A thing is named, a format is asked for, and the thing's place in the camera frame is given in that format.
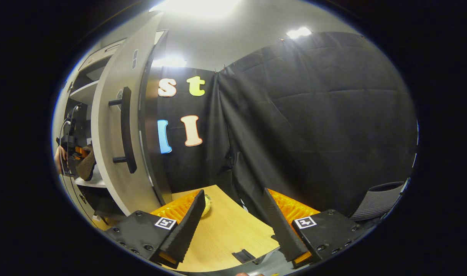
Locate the black table clamp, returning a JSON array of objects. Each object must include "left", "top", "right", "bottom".
[{"left": 232, "top": 249, "right": 256, "bottom": 263}]

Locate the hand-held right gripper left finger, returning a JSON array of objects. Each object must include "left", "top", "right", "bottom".
[{"left": 105, "top": 189, "right": 206, "bottom": 269}]

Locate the white shoe cabinet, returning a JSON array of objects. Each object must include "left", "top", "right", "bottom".
[{"left": 51, "top": 11, "right": 173, "bottom": 230}]

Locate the white shoe cabinet door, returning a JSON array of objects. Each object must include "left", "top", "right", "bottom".
[{"left": 91, "top": 11, "right": 173, "bottom": 216}]

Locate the black backdrop cloth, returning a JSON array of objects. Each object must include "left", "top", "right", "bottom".
[{"left": 151, "top": 31, "right": 418, "bottom": 227}]

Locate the ceiling light panel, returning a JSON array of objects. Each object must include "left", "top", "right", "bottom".
[
  {"left": 153, "top": 56, "right": 188, "bottom": 68},
  {"left": 149, "top": 0, "right": 243, "bottom": 18},
  {"left": 286, "top": 26, "right": 313, "bottom": 39}
]

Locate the brown fuzzy shoe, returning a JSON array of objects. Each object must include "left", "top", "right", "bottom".
[{"left": 76, "top": 144, "right": 97, "bottom": 182}]

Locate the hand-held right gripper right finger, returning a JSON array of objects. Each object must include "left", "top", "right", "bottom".
[{"left": 263, "top": 188, "right": 372, "bottom": 269}]

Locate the grey mesh chair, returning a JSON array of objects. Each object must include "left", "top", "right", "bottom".
[{"left": 350, "top": 182, "right": 405, "bottom": 222}]

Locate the yellow ball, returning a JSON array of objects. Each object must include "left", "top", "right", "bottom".
[{"left": 201, "top": 194, "right": 212, "bottom": 218}]

